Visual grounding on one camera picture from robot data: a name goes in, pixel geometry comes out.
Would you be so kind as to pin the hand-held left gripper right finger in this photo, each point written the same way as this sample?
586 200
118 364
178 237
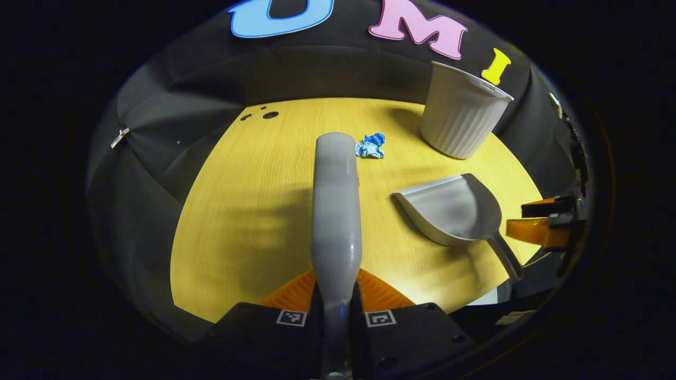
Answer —
406 343

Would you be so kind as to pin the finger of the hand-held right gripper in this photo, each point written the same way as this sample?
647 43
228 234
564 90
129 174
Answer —
546 207
536 232

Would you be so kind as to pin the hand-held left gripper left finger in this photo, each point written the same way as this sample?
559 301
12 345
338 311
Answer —
274 343

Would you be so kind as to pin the grey plastic dustpan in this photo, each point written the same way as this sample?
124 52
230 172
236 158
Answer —
454 211

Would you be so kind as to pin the white ribbed garbage bin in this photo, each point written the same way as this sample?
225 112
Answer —
459 121

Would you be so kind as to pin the small grey broom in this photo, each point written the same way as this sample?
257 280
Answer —
335 211

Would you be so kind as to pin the dark blue paper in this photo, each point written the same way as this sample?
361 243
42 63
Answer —
375 139

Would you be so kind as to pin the light blue paper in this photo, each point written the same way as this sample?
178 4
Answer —
368 152

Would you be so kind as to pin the white cloth clip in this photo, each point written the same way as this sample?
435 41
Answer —
120 138

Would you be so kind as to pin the black backdrop cloth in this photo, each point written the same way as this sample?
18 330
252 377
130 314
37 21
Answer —
296 68

